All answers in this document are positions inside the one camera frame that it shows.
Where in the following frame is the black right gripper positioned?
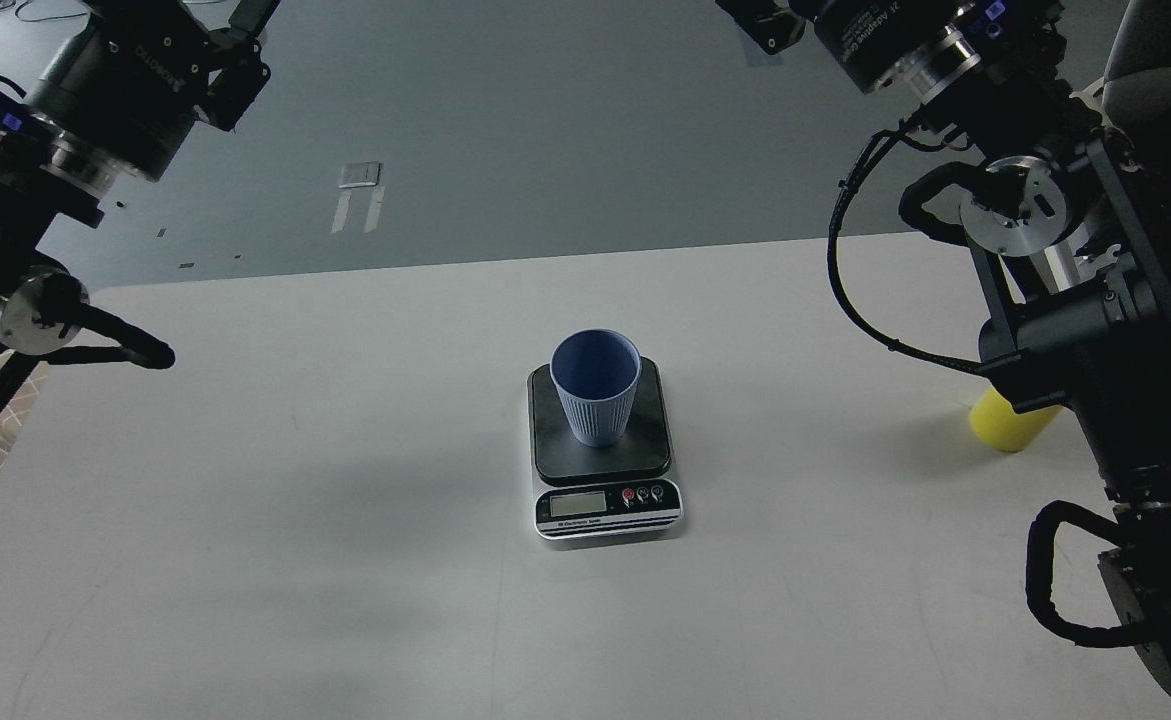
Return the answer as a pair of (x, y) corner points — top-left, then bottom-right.
(715, 0), (975, 96)

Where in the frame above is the yellow squeeze bottle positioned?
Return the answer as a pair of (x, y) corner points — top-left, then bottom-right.
(966, 386), (1062, 454)

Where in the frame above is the blue ribbed cup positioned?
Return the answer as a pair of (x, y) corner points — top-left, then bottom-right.
(549, 328), (643, 448)

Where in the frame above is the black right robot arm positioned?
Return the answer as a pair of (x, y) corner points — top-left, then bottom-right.
(719, 1), (1171, 698)

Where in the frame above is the digital kitchen scale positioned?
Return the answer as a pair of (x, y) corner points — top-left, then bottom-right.
(525, 357), (686, 547)

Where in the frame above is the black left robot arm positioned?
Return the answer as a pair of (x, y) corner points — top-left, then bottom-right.
(0, 1), (278, 414)

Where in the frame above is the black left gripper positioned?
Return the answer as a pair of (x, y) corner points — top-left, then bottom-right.
(26, 1), (280, 181)

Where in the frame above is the silver floor plate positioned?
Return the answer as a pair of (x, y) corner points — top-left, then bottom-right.
(338, 162), (383, 191)

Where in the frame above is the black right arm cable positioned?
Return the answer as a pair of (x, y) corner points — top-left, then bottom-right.
(826, 125), (991, 376)

